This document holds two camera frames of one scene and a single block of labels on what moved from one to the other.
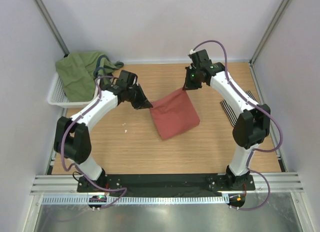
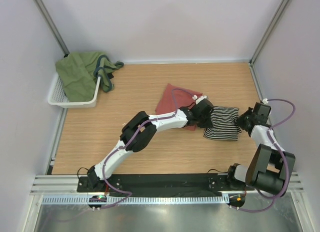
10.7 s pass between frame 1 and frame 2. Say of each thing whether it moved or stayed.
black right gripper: moved
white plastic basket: stayed
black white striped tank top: moved
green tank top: stayed
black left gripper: moved
